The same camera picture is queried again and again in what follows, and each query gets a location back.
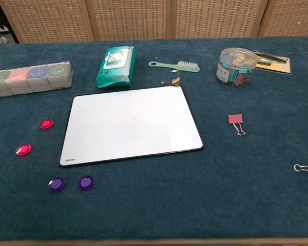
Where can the purple round magnet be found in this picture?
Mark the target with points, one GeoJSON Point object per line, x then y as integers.
{"type": "Point", "coordinates": [57, 184]}
{"type": "Point", "coordinates": [86, 182]}

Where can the pink round magnet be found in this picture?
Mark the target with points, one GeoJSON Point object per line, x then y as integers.
{"type": "Point", "coordinates": [23, 149]}
{"type": "Point", "coordinates": [46, 124]}

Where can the white magnetic board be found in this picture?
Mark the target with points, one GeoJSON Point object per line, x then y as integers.
{"type": "Point", "coordinates": [131, 123]}

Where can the small yellow binder clip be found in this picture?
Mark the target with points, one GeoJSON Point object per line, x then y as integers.
{"type": "Point", "coordinates": [176, 82]}

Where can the green plastic brush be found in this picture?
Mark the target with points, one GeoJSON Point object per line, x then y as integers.
{"type": "Point", "coordinates": [187, 67]}

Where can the green wet wipes pack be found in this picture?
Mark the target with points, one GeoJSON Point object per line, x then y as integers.
{"type": "Point", "coordinates": [115, 66]}

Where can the pink binder clip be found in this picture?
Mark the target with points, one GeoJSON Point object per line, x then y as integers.
{"type": "Point", "coordinates": [235, 118]}

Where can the dark teal table cloth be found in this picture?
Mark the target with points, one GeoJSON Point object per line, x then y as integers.
{"type": "Point", "coordinates": [154, 205]}

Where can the clear jar of binder clips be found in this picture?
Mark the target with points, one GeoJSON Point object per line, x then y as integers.
{"type": "Point", "coordinates": [236, 69]}

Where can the wicker folding screen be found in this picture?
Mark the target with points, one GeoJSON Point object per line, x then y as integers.
{"type": "Point", "coordinates": [131, 18]}

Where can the wrapped tissue multipack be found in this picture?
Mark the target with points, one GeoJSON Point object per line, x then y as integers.
{"type": "Point", "coordinates": [30, 79]}

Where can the yellow razor blister pack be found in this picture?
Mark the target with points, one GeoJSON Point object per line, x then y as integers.
{"type": "Point", "coordinates": [274, 65]}

